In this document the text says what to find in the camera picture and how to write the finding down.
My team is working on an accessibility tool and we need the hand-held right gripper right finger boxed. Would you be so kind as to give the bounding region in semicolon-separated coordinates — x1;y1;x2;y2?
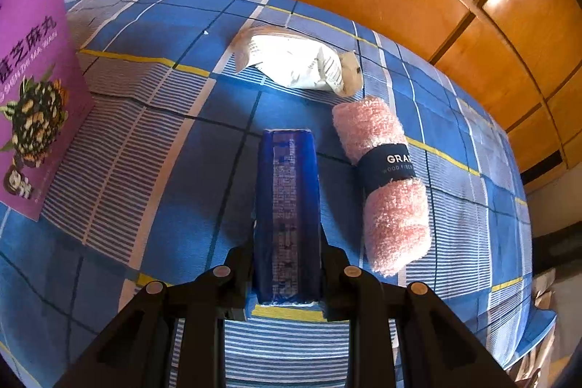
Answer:
320;245;517;388

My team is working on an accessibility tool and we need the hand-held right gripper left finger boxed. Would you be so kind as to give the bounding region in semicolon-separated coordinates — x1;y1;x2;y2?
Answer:
55;245;255;388

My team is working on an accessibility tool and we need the blue packet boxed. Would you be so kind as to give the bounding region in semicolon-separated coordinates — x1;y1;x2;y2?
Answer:
252;127;326;307

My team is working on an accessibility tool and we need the pink rolled towel dark band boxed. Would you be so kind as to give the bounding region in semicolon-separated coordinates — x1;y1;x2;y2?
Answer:
331;94;432;278

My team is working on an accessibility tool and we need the blue plaid bed sheet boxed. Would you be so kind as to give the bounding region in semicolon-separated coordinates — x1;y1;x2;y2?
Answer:
0;0;560;388

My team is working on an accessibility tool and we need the brown paper bag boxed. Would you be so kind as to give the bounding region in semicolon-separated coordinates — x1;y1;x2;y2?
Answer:
518;269;561;380

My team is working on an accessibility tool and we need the white and beige pouch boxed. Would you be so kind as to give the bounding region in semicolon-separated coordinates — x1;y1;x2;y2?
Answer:
229;24;365;98

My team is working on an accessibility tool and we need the purple printed box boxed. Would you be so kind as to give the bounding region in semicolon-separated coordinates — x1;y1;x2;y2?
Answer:
0;0;96;222

